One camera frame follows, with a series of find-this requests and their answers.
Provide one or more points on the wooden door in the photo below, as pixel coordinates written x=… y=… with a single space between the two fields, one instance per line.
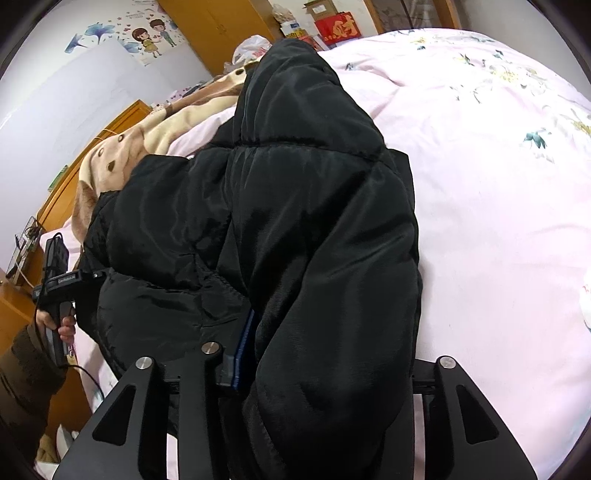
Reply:
x=392 y=15

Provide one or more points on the person's left hand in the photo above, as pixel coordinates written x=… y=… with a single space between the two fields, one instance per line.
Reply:
x=65 y=328

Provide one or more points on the brown cardboard box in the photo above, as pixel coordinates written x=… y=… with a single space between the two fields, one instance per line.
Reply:
x=321 y=9

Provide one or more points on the pink floral duvet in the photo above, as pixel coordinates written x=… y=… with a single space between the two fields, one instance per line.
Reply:
x=499 y=151

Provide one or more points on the wooden wardrobe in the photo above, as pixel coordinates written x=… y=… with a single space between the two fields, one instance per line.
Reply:
x=214 y=28

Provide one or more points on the red gift box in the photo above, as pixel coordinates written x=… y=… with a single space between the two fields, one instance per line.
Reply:
x=338 y=28

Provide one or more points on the black puffer jacket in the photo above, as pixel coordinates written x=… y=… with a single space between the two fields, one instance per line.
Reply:
x=298 y=213

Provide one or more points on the left brown sleeved forearm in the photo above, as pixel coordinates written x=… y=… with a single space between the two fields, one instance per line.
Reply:
x=29 y=379

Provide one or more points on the cartoon couple wall sticker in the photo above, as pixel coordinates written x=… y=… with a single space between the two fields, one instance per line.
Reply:
x=146 y=32

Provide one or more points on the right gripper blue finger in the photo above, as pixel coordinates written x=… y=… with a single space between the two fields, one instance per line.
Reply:
x=238 y=352

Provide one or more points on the white plastic bag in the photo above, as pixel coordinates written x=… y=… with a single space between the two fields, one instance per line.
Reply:
x=250 y=49

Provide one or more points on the brown dog plush blanket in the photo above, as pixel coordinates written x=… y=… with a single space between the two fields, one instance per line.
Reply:
x=108 y=165

